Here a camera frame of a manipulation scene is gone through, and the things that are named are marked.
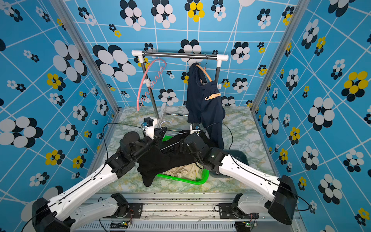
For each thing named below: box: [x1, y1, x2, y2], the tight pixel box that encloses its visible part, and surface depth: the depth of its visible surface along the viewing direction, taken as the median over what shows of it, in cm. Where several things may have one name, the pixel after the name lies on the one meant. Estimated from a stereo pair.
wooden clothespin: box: [204, 92, 222, 101], surface depth 68 cm
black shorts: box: [137, 130, 209, 188], surface depth 79 cm
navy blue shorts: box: [185, 62, 226, 150], surface depth 80 cm
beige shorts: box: [162, 162, 204, 181], surface depth 83 cm
